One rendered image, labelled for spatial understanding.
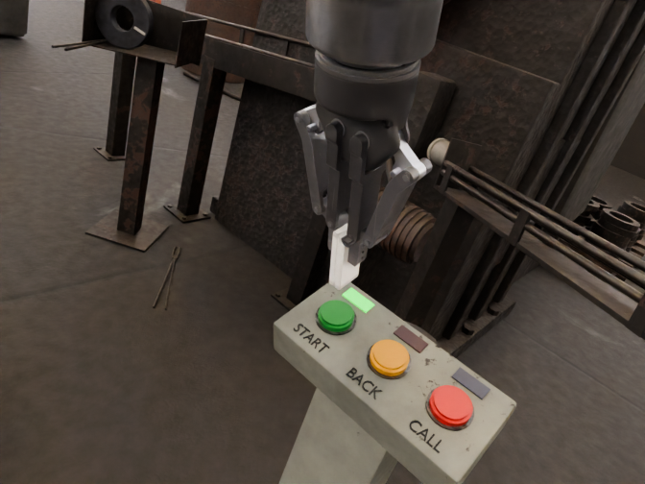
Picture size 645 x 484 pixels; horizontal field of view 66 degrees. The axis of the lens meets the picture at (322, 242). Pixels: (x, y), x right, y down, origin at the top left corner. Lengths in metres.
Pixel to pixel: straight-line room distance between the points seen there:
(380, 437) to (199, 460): 0.67
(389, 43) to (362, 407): 0.34
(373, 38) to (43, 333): 1.19
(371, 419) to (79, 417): 0.80
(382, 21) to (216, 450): 0.99
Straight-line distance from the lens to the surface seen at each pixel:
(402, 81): 0.35
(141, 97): 1.61
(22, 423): 1.20
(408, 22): 0.33
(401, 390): 0.51
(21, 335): 1.38
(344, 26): 0.33
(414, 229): 1.11
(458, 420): 0.50
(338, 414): 0.55
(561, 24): 1.32
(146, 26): 1.54
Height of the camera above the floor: 0.91
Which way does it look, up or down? 26 degrees down
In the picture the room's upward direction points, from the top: 19 degrees clockwise
